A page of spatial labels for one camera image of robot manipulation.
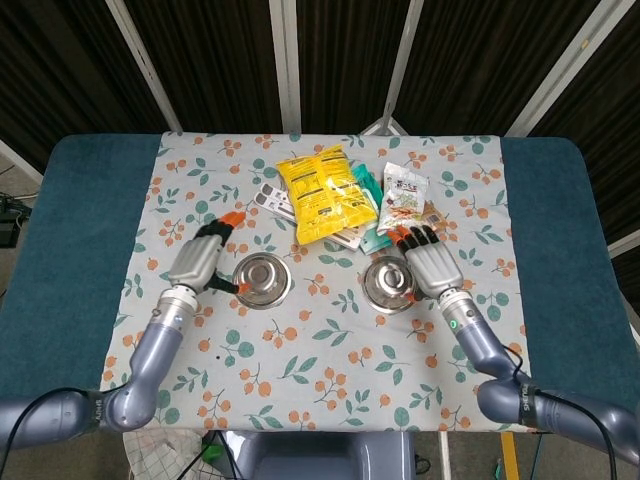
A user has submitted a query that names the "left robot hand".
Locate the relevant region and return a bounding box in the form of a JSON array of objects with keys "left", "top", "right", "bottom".
[{"left": 166, "top": 210, "right": 252, "bottom": 296}]

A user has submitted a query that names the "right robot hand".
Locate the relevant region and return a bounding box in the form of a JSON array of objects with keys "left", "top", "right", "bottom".
[{"left": 387, "top": 224, "right": 464, "bottom": 304}]

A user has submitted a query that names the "stainless steel bowl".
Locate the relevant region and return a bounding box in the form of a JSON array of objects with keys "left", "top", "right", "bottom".
[
  {"left": 363, "top": 255, "right": 419, "bottom": 314},
  {"left": 232, "top": 252, "right": 296, "bottom": 308}
]

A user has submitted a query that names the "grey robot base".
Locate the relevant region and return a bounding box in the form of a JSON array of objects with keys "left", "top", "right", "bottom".
[{"left": 218, "top": 429, "right": 419, "bottom": 480}]

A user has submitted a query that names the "brown snack packet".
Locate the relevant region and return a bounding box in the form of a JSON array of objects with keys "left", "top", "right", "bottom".
[{"left": 422, "top": 206, "right": 450, "bottom": 234}]

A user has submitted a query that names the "teal green packet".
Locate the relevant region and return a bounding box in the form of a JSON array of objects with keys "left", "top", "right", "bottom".
[{"left": 351, "top": 163, "right": 399, "bottom": 253}]

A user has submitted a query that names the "white silver snack bag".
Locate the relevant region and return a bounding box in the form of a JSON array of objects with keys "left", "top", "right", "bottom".
[{"left": 375, "top": 160, "right": 433, "bottom": 238}]

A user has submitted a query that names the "white card blister pack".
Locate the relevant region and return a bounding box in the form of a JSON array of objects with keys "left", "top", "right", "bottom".
[{"left": 254, "top": 181, "right": 362, "bottom": 252}]

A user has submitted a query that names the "teal table cover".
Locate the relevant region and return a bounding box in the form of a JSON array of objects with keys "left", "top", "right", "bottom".
[{"left": 0, "top": 131, "right": 622, "bottom": 402}]

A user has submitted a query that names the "yellow snack bag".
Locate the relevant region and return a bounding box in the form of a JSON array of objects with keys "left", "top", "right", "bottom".
[{"left": 275, "top": 144, "right": 379, "bottom": 247}]

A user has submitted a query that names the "fruit print tablecloth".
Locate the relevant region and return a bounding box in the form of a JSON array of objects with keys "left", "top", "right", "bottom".
[{"left": 99, "top": 131, "right": 534, "bottom": 434}]

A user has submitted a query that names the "black floor equipment box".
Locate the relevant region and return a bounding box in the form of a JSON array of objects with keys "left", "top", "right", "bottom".
[{"left": 0, "top": 193, "right": 33, "bottom": 249}]

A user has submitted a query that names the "white checked cloth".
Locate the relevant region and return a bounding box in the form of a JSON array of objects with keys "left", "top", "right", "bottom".
[{"left": 121, "top": 428, "right": 224, "bottom": 480}]

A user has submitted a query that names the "dark pleated curtain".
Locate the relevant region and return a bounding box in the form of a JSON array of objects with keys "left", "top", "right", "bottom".
[{"left": 0, "top": 0, "right": 640, "bottom": 251}]

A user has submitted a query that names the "white metal frame post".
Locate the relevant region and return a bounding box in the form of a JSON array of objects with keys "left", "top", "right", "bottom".
[
  {"left": 103, "top": 0, "right": 184, "bottom": 135},
  {"left": 0, "top": 138, "right": 45, "bottom": 189},
  {"left": 359, "top": 0, "right": 427, "bottom": 138},
  {"left": 503, "top": 0, "right": 624, "bottom": 138},
  {"left": 269, "top": 0, "right": 303, "bottom": 135},
  {"left": 606, "top": 226, "right": 640, "bottom": 259}
]

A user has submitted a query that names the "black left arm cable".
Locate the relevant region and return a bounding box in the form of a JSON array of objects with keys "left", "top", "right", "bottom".
[{"left": 0, "top": 386, "right": 92, "bottom": 454}]

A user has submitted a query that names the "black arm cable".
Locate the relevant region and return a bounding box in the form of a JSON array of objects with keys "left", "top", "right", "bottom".
[
  {"left": 501, "top": 341, "right": 620, "bottom": 480},
  {"left": 0, "top": 386, "right": 92, "bottom": 454}
]

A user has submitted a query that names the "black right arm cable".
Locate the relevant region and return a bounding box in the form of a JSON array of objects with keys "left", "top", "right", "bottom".
[{"left": 501, "top": 341, "right": 620, "bottom": 480}]

